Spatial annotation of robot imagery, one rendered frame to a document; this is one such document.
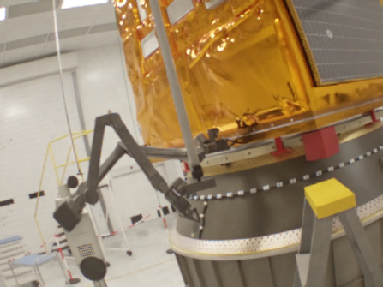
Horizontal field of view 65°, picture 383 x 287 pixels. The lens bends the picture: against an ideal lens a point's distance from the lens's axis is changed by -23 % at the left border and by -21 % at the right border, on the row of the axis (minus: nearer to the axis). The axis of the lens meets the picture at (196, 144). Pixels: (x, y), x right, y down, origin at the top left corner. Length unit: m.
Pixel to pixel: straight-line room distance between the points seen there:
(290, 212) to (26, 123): 8.26
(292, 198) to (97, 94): 8.60
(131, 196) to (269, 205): 8.26
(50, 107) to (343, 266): 8.70
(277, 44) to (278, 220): 0.93
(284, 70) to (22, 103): 8.49
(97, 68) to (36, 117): 2.38
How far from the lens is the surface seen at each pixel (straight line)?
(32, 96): 9.74
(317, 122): 1.71
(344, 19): 2.21
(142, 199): 10.26
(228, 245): 2.12
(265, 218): 2.04
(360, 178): 2.13
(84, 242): 1.89
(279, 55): 1.75
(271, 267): 2.04
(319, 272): 1.29
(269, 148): 2.08
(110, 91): 10.33
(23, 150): 9.45
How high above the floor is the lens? 1.82
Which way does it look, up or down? level
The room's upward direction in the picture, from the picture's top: 15 degrees counter-clockwise
